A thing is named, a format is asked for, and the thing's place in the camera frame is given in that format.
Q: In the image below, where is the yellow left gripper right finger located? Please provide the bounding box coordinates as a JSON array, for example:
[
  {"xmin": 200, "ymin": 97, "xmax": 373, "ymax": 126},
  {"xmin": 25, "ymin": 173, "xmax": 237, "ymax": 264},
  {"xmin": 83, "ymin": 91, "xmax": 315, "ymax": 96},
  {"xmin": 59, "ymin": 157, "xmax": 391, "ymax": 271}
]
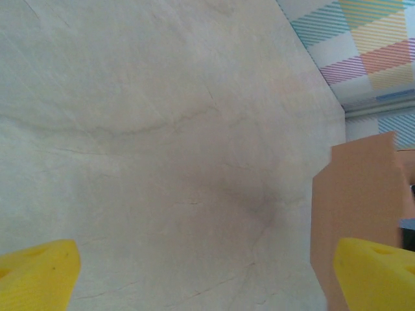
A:
[{"xmin": 333, "ymin": 238, "xmax": 415, "ymax": 311}]

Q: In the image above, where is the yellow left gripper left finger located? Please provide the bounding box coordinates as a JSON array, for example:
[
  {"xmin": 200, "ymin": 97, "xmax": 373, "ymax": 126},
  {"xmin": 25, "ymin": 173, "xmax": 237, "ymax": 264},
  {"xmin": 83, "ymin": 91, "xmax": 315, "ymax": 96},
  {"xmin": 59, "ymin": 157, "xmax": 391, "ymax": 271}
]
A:
[{"xmin": 0, "ymin": 238, "xmax": 81, "ymax": 311}]

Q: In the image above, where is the pink paper box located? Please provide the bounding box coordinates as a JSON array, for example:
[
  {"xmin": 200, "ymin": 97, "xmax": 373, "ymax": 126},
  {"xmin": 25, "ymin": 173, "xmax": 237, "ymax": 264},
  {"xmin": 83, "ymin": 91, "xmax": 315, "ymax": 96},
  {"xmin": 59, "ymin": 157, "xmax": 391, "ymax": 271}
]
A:
[{"xmin": 309, "ymin": 131, "xmax": 415, "ymax": 311}]

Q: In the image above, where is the aluminium frame corner post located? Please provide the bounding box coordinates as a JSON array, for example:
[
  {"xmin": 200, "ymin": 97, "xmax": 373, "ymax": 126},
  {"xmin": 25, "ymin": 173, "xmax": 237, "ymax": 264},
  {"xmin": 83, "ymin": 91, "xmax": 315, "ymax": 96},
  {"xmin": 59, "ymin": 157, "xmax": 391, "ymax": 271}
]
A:
[{"xmin": 342, "ymin": 93, "xmax": 415, "ymax": 120}]

